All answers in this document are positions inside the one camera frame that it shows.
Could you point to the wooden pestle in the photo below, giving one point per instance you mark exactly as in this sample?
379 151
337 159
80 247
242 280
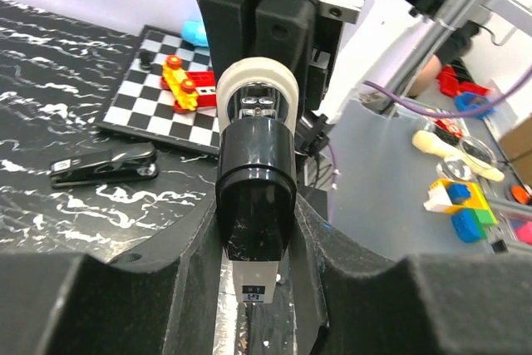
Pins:
430 143

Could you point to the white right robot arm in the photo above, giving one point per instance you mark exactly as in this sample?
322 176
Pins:
357 58

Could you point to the black chess pawn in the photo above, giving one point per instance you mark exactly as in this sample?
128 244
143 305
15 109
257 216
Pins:
145 60

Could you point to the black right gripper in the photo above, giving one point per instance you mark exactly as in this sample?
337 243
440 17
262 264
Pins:
302 35

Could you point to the colourful toy brick stack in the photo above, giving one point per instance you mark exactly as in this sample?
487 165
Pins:
465 203

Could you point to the red yellow toy vehicle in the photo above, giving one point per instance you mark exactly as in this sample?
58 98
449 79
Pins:
192 90

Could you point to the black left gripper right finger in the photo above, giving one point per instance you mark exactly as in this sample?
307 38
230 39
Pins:
349 300

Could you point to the black white checkerboard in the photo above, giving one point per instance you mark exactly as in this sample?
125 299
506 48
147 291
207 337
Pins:
140 107

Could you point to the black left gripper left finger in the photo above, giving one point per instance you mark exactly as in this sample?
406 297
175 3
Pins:
159 297

